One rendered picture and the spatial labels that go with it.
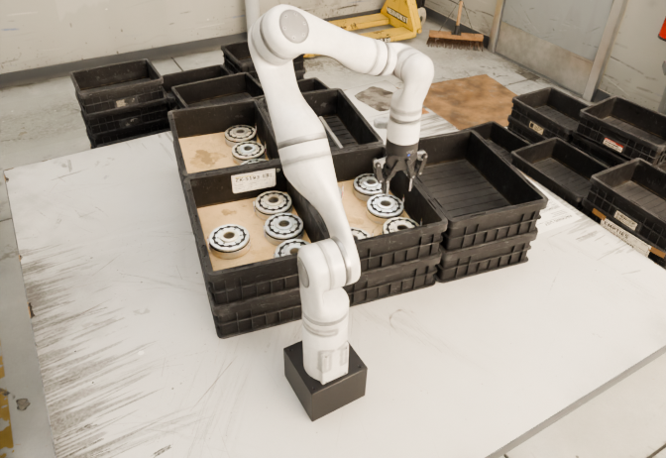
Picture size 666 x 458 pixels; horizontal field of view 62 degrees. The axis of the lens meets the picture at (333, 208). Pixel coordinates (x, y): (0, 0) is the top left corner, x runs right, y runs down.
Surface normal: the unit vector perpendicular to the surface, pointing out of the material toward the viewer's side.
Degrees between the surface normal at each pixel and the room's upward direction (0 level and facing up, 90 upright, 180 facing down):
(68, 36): 90
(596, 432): 0
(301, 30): 56
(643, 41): 90
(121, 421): 0
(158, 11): 90
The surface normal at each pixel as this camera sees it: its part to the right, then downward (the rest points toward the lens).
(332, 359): 0.48, 0.54
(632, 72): -0.87, 0.29
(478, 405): 0.02, -0.79
